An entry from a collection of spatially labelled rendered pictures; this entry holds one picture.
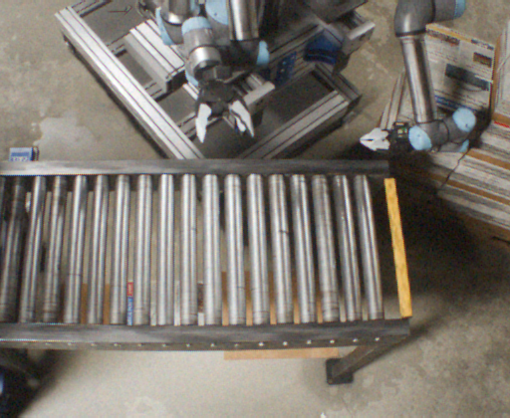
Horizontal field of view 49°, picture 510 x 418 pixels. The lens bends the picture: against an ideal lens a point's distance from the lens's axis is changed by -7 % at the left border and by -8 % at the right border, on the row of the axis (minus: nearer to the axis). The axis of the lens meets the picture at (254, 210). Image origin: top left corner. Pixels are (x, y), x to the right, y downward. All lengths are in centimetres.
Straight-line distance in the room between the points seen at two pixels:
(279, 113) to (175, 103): 45
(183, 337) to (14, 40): 210
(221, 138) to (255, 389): 103
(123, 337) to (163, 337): 11
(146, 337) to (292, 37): 118
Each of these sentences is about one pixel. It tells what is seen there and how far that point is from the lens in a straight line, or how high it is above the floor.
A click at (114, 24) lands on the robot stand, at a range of 293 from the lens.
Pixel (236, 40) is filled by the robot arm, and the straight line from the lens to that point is 157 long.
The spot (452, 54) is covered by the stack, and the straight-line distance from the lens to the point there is 219.
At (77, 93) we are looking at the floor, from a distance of 296.
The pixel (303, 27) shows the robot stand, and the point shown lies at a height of 73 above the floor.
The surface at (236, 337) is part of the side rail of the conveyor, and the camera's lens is 161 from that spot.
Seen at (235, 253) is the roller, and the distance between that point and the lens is 167.
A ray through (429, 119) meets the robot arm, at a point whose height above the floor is 95.
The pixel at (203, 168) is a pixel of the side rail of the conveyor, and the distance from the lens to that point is 177.
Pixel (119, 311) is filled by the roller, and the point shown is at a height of 80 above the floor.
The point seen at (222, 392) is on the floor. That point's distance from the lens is 239.
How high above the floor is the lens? 237
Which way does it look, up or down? 66 degrees down
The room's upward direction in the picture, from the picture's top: 11 degrees clockwise
